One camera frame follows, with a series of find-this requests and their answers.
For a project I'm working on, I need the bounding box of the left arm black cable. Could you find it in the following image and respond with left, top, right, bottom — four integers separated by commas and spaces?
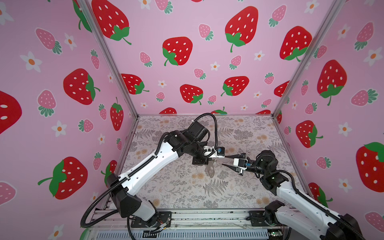
193, 112, 219, 151

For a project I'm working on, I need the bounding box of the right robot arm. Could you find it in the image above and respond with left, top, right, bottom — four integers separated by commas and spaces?
230, 150, 364, 240

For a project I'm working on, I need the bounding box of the right aluminium corner post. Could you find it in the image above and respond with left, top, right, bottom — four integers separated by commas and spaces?
272, 0, 345, 120

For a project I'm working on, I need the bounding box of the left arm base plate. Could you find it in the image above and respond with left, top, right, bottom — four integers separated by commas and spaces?
130, 211, 173, 228

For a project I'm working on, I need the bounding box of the left aluminium corner post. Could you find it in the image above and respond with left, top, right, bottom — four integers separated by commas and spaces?
79, 0, 139, 120

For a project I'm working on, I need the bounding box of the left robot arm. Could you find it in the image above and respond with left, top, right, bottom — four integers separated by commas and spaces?
107, 121, 215, 221

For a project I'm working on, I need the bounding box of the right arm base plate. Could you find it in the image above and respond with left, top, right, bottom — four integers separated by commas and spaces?
245, 211, 287, 227

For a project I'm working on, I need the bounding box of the aluminium corner post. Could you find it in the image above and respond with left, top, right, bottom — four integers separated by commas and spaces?
272, 0, 345, 120
79, 0, 139, 120

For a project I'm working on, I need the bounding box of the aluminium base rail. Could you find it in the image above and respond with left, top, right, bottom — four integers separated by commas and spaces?
86, 208, 337, 240

